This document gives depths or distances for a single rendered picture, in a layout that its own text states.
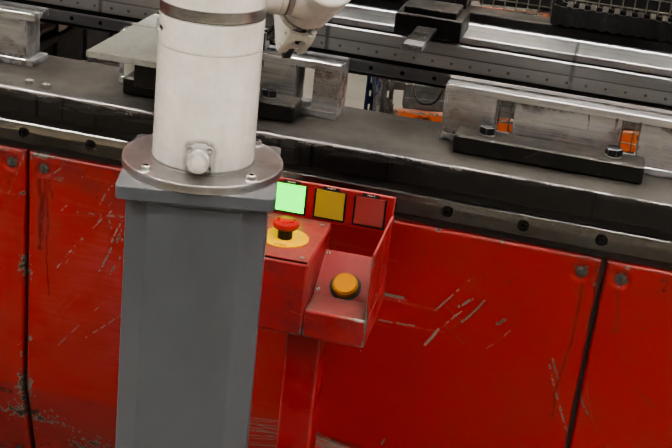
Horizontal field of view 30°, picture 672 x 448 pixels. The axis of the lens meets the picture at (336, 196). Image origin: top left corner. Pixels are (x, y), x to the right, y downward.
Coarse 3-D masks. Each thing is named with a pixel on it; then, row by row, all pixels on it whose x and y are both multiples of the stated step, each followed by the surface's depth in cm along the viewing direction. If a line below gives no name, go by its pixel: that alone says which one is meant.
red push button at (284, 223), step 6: (282, 216) 186; (288, 216) 186; (276, 222) 184; (282, 222) 184; (288, 222) 184; (294, 222) 184; (276, 228) 184; (282, 228) 183; (288, 228) 183; (294, 228) 184; (282, 234) 185; (288, 234) 185
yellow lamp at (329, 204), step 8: (320, 192) 191; (328, 192) 191; (336, 192) 191; (320, 200) 192; (328, 200) 191; (336, 200) 191; (344, 200) 191; (320, 208) 192; (328, 208) 192; (336, 208) 191; (320, 216) 192; (328, 216) 192; (336, 216) 192
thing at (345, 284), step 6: (336, 276) 187; (342, 276) 187; (348, 276) 187; (354, 276) 187; (336, 282) 186; (342, 282) 186; (348, 282) 186; (354, 282) 186; (336, 288) 186; (342, 288) 186; (348, 288) 186; (354, 288) 186; (336, 294) 186; (342, 294) 185; (348, 294) 185
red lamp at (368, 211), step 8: (360, 200) 190; (368, 200) 190; (376, 200) 190; (360, 208) 191; (368, 208) 190; (376, 208) 190; (384, 208) 190; (360, 216) 191; (368, 216) 191; (376, 216) 190; (368, 224) 191; (376, 224) 191
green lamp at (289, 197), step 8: (280, 184) 192; (288, 184) 192; (280, 192) 192; (288, 192) 192; (296, 192) 192; (304, 192) 192; (280, 200) 193; (288, 200) 193; (296, 200) 192; (304, 200) 192; (280, 208) 193; (288, 208) 193; (296, 208) 193
